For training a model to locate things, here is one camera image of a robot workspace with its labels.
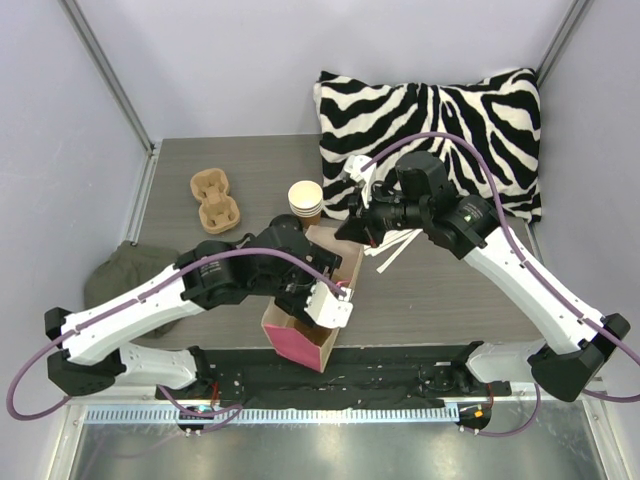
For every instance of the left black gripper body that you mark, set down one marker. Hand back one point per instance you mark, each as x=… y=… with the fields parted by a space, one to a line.
x=295 y=306

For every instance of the olive green cloth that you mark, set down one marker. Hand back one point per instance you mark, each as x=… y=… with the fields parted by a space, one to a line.
x=129 y=266

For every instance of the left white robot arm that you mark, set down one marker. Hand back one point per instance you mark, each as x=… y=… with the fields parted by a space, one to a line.
x=97 y=351

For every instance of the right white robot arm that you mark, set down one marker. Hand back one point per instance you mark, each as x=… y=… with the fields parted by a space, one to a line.
x=577 y=340

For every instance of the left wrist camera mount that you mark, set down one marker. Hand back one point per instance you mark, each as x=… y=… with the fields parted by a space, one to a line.
x=327 y=309

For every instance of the pink paper gift bag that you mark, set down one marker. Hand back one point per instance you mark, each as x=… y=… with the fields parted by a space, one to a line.
x=311 y=346

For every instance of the stack of paper cups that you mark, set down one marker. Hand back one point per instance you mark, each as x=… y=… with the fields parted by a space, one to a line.
x=306 y=201

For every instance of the zebra print pillow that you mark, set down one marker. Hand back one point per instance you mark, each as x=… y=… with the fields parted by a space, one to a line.
x=487 y=134

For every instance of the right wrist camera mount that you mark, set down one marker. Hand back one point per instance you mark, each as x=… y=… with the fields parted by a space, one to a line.
x=362 y=170

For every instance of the white slotted cable duct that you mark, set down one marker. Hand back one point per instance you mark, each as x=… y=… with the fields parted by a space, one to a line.
x=165 y=414

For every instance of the brown pulp cup carrier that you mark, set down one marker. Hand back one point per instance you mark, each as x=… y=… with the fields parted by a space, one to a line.
x=218 y=211

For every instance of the white wrapped straw long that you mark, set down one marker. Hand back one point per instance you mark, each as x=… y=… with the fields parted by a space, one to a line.
x=385 y=265

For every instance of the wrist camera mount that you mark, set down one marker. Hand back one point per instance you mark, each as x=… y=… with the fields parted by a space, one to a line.
x=327 y=309
x=362 y=170

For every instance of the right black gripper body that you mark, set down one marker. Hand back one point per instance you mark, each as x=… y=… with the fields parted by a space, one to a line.
x=364 y=220

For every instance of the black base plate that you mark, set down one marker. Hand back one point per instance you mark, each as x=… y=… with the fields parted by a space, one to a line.
x=372 y=377

